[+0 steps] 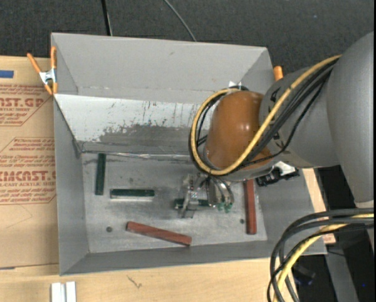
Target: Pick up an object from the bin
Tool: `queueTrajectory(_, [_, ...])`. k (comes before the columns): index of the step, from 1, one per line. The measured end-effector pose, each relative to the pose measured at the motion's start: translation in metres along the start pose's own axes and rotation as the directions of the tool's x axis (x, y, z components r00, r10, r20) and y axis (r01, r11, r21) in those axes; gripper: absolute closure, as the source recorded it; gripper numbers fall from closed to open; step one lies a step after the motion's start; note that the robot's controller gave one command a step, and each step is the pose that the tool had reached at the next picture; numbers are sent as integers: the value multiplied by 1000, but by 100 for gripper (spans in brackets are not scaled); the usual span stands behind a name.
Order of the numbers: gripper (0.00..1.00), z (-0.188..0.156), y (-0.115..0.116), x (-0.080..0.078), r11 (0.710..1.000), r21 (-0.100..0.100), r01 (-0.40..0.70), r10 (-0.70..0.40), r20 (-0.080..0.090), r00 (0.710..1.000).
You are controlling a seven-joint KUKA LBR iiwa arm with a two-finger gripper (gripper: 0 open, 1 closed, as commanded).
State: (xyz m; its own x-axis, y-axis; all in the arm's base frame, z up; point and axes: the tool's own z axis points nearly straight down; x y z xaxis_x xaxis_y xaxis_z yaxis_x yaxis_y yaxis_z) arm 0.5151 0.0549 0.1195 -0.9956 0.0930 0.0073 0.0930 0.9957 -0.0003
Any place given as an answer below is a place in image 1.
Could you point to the red-brown flat block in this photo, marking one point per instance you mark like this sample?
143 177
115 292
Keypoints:
158 233
250 208

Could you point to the black cylinder on white bracket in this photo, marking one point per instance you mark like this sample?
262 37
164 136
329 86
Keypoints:
271 178

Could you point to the grey metal bin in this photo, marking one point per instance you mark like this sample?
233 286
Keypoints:
150 64

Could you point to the brown cardboard board red print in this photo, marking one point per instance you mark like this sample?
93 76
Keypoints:
24 156

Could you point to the dark green flat block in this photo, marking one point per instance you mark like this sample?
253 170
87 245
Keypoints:
132 193
100 175

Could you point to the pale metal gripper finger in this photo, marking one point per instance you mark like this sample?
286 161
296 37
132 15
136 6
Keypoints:
185 207
193 204

